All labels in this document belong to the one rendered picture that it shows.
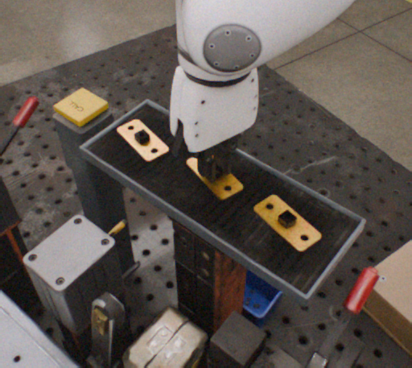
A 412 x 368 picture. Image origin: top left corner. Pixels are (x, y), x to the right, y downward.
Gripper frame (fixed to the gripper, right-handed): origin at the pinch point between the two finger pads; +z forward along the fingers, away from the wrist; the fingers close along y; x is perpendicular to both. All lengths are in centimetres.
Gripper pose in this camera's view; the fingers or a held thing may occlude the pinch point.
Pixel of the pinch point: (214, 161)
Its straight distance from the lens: 65.6
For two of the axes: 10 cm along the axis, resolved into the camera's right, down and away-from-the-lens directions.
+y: -8.2, 4.1, -4.0
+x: 5.7, 5.9, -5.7
